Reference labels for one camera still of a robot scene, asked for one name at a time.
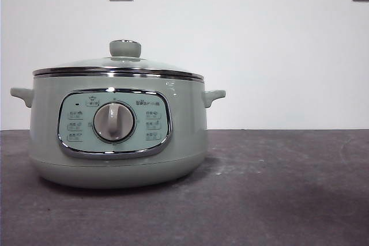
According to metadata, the pale green electric cooking pot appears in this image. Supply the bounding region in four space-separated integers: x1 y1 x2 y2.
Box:
10 71 227 190

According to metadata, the glass lid with green knob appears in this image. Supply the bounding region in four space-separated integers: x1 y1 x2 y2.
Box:
32 39 204 77

